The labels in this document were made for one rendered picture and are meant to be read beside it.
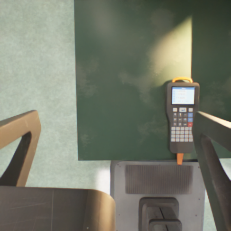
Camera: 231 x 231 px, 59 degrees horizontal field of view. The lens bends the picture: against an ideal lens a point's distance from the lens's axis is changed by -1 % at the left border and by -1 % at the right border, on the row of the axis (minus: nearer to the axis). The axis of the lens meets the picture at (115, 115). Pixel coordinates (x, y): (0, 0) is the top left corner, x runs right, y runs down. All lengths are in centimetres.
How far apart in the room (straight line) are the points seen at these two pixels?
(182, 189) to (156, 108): 71
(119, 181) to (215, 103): 70
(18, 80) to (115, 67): 98
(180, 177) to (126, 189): 29
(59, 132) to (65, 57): 48
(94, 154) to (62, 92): 83
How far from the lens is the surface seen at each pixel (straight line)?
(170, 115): 57
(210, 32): 66
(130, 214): 123
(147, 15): 63
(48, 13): 151
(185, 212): 128
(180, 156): 61
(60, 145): 141
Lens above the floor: 133
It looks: 86 degrees down
